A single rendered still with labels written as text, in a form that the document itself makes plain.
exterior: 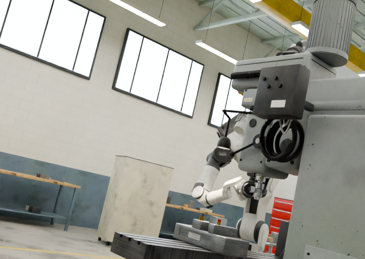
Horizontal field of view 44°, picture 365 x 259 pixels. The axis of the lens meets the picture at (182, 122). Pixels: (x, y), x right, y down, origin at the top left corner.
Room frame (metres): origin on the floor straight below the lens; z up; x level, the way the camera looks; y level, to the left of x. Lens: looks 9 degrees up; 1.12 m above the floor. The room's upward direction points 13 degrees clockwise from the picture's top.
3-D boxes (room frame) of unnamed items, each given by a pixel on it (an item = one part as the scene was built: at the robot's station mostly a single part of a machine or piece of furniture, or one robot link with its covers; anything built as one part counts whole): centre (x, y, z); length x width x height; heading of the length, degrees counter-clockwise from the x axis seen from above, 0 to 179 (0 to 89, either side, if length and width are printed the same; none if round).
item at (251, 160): (2.21, -0.44, 1.47); 0.21 x 0.19 x 0.32; 128
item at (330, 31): (2.02, -0.59, 2.05); 0.20 x 0.20 x 0.32
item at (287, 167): (2.06, -0.56, 1.47); 0.24 x 0.19 x 0.26; 128
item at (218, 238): (2.09, -0.24, 0.98); 0.35 x 0.15 x 0.11; 36
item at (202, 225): (2.11, -0.22, 1.02); 0.15 x 0.06 x 0.04; 126
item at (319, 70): (2.20, -0.45, 1.81); 0.47 x 0.26 x 0.16; 38
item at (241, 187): (2.30, -0.42, 1.23); 0.13 x 0.12 x 0.10; 103
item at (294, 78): (1.77, -0.36, 1.62); 0.20 x 0.09 x 0.21; 38
